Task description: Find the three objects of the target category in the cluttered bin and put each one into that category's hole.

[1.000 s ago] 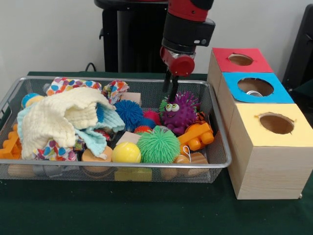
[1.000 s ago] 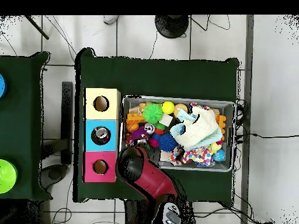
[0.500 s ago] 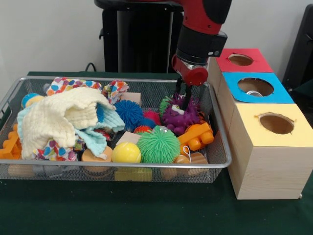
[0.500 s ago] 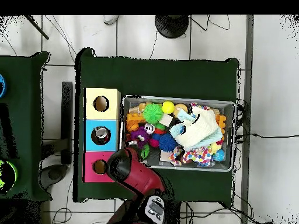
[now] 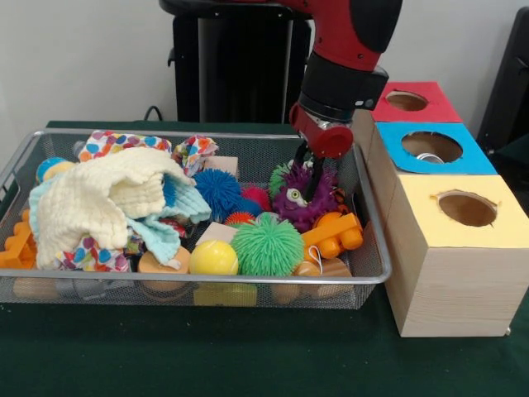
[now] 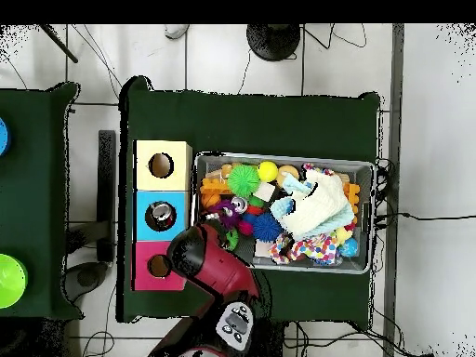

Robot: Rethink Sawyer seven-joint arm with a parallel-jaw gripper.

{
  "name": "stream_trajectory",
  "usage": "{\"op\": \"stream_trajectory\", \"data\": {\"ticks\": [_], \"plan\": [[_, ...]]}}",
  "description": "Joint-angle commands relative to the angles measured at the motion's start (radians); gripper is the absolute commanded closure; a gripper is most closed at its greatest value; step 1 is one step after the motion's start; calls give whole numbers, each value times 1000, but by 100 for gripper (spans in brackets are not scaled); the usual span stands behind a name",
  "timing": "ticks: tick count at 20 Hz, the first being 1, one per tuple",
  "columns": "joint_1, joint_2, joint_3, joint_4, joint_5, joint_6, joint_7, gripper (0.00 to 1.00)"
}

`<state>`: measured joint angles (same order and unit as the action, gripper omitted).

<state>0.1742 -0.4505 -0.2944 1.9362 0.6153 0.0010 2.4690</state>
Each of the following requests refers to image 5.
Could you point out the black panel stand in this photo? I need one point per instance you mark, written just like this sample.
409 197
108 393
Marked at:
508 74

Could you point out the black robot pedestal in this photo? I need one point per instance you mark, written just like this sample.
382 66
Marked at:
231 66

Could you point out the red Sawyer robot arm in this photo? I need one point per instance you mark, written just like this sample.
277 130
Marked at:
351 50

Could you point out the tan orange ball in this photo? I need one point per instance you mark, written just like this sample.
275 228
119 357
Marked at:
161 263

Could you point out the pink spiky rubber ball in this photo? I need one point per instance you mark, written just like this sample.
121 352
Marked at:
256 198

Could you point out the purple spiky ball with eyes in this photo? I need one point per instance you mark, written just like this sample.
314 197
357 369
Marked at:
326 203

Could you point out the orange toy building block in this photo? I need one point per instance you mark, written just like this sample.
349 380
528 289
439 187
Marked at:
335 236

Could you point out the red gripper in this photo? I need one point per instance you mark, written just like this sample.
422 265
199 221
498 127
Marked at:
324 139

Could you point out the wooden box with three holes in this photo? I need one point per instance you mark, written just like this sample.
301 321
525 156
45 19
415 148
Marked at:
463 273

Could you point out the mint green cloth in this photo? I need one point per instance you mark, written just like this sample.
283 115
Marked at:
186 207

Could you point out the small wooden block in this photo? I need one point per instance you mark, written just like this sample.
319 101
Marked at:
221 165
216 233

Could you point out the small colourful dotted cloth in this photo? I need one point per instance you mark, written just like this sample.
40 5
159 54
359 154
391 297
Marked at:
87 256

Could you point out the dark green table cloth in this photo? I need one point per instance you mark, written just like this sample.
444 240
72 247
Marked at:
248 356

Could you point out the cream white cloth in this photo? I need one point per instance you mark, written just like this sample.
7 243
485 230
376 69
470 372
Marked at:
99 203

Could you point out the shallow clear mesh bin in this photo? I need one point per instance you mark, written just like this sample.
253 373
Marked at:
368 265

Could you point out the small blue yellow ball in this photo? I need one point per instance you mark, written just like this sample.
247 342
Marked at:
58 169

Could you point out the small orange plastic toy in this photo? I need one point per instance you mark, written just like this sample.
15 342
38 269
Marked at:
20 248

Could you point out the silver can with pull tab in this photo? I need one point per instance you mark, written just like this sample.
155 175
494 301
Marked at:
430 157

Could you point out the large colourful dotted cloth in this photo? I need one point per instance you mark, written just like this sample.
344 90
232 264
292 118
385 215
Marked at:
107 142

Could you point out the small orange spiky ball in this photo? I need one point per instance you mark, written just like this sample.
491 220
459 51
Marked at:
241 219

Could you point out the green spiky rubber ball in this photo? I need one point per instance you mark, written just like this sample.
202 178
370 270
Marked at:
267 246

